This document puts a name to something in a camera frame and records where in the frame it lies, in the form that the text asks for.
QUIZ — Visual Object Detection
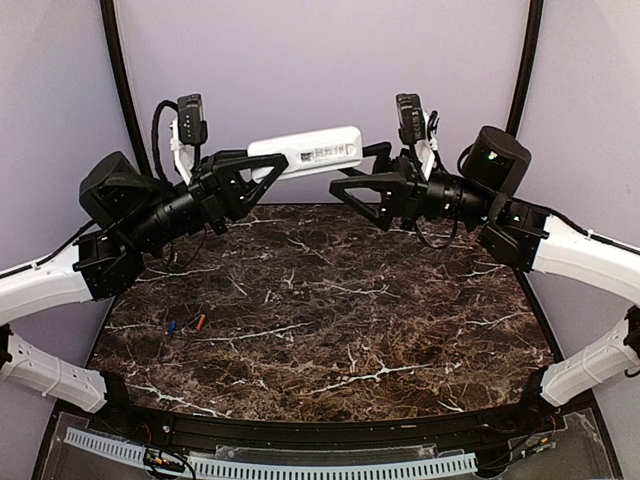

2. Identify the black left corner post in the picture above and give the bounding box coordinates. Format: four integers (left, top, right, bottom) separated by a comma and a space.
99, 0, 152, 176

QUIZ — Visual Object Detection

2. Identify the white slotted cable duct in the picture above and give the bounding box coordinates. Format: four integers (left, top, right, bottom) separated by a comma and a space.
64, 428, 478, 479

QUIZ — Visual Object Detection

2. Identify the black right corner post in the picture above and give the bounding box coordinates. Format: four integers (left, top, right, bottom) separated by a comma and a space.
506, 0, 544, 137

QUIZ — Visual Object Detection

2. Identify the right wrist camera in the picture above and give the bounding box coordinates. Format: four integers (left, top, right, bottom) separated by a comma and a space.
396, 93, 426, 145

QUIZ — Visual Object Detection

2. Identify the black corner post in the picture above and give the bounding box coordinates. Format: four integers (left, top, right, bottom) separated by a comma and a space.
99, 0, 152, 176
506, 0, 544, 137

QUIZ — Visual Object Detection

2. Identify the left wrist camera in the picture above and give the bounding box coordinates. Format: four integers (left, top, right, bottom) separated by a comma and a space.
177, 93, 208, 146

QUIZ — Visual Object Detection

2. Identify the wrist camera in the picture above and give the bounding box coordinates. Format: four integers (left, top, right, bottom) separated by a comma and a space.
396, 93, 426, 145
177, 93, 208, 146

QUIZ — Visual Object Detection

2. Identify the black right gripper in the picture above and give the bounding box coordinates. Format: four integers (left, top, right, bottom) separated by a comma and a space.
329, 139, 497, 230

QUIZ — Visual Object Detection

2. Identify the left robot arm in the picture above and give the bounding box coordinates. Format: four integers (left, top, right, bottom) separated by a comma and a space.
1, 151, 288, 436

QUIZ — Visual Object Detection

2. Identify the white remote control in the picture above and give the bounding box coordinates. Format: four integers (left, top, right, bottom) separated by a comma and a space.
247, 126, 364, 180

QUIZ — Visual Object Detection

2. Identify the black front table rail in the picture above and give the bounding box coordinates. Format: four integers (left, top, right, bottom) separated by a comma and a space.
91, 404, 551, 451

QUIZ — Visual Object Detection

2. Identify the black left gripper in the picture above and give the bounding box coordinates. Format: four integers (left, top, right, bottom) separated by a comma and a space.
124, 144, 289, 253

